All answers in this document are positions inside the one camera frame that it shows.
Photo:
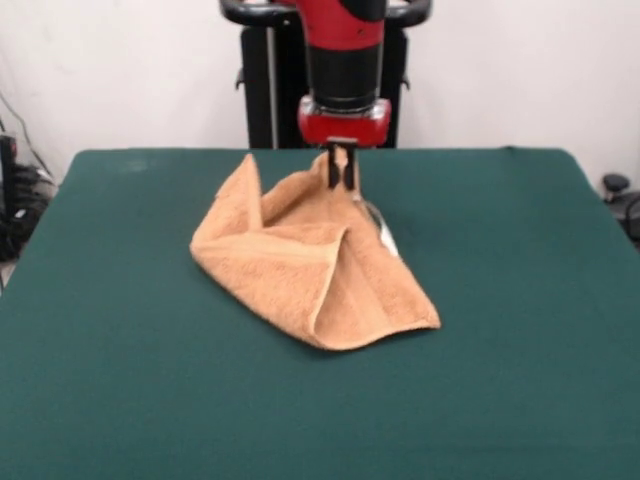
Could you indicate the black office chair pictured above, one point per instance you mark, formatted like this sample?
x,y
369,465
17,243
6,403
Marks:
x,y
622,200

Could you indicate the dark green table cloth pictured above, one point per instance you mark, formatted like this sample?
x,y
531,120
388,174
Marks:
x,y
500,350

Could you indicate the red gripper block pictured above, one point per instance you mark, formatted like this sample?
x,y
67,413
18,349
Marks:
x,y
345,127

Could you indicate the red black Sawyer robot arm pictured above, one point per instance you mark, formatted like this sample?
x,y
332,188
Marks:
x,y
345,50

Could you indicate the tan terry towel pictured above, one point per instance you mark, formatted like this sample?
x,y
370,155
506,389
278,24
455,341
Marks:
x,y
280,270

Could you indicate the black electronics box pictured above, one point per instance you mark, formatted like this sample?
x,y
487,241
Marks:
x,y
7,165

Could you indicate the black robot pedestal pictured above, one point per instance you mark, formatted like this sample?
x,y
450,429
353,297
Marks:
x,y
275,90

